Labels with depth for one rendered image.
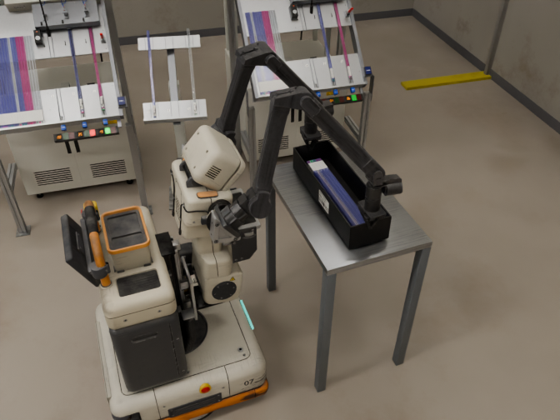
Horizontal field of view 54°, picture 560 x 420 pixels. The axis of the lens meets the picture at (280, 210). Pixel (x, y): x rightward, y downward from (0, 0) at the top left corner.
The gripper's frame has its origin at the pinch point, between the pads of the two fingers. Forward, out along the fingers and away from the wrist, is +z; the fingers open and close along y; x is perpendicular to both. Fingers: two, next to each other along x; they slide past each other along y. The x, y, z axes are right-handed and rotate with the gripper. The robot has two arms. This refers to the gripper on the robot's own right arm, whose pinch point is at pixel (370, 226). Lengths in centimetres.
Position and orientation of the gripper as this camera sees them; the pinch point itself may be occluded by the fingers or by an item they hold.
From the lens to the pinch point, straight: 211.0
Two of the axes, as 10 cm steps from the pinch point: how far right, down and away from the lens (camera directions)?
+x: -9.3, 2.5, -2.6
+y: -3.6, -5.9, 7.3
